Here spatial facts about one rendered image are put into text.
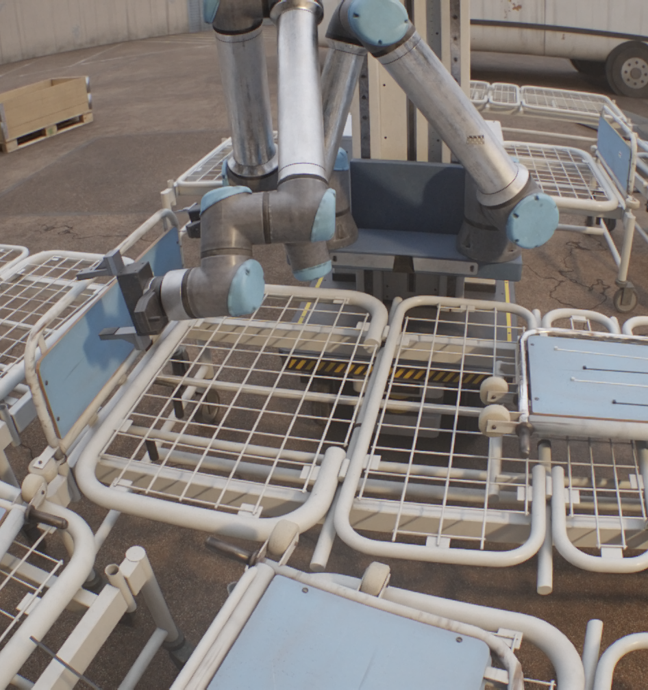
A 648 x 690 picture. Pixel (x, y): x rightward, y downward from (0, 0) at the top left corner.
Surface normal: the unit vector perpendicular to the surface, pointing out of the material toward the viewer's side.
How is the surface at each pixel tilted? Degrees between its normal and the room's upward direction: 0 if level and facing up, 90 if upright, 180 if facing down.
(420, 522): 90
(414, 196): 90
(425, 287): 90
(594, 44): 99
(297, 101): 44
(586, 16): 88
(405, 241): 0
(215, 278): 57
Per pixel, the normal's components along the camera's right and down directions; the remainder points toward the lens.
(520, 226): 0.25, 0.55
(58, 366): 0.97, 0.09
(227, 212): 0.01, -0.07
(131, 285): -0.23, 0.51
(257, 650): 0.08, -0.82
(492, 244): -0.17, 0.20
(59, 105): 0.83, 0.26
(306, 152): 0.22, -0.26
